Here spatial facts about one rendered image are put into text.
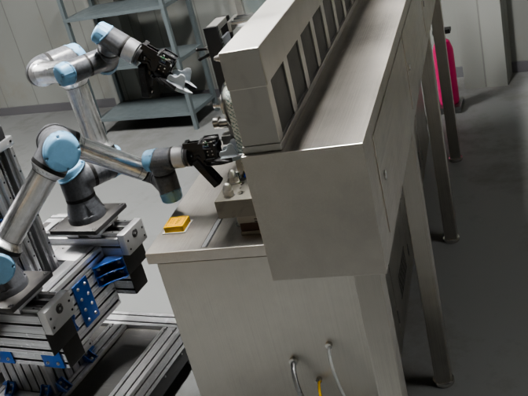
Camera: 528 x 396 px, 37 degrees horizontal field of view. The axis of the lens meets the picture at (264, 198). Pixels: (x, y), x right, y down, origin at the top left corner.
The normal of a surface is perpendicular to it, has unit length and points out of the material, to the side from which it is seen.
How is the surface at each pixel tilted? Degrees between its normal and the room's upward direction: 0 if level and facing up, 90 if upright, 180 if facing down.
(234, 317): 90
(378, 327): 90
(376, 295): 90
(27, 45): 90
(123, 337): 0
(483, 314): 0
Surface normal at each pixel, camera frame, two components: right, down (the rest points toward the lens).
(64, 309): 0.90, -0.02
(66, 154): 0.47, 0.19
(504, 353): -0.22, -0.88
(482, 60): -0.38, 0.47
